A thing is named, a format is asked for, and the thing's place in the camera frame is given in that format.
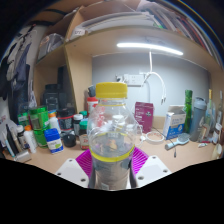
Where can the tan-capped clear bottle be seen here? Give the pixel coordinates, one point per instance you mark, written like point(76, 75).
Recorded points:
point(209, 115)

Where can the dark hanging jacket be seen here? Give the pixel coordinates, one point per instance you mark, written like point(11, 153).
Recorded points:
point(5, 76)

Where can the green metallic can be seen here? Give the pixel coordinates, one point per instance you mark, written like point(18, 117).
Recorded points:
point(39, 120)

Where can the black-lidded dark jar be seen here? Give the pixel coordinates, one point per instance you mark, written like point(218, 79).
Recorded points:
point(66, 120)

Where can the clear yellow-capped drink bottle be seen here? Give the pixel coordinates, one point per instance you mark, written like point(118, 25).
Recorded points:
point(111, 143)

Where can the under-shelf light strip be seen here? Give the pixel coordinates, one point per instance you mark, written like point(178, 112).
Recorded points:
point(150, 47)

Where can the magenta box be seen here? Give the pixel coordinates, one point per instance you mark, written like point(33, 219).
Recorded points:
point(145, 116)

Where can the grey shaker bottle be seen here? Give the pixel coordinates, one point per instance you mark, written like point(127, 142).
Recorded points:
point(198, 120)

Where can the tall green bottle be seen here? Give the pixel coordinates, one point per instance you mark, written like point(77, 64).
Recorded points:
point(188, 110)

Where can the white bottle with orange cap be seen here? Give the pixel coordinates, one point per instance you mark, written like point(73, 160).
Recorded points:
point(30, 140)

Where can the black bag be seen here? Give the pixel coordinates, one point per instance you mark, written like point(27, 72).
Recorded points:
point(53, 98)

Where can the white cup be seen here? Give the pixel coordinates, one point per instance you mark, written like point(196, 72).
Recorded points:
point(217, 151)

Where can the green-lidded brown jar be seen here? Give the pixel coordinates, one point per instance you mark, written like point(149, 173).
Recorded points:
point(84, 133)

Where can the blue and white box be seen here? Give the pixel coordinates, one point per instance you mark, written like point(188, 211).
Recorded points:
point(175, 125)

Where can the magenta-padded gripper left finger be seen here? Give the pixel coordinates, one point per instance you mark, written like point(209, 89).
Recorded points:
point(71, 173)

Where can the white wall power outlet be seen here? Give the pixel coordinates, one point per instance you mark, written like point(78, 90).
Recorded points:
point(131, 80)

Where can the red and white jar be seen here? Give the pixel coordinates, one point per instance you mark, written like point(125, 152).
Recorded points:
point(91, 105)

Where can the white bottle with blue cap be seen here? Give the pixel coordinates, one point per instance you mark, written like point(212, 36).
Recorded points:
point(54, 141)

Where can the blue hanging garment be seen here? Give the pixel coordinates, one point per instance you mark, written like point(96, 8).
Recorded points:
point(18, 73)

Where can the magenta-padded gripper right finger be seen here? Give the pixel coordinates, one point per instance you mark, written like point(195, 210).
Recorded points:
point(151, 171)

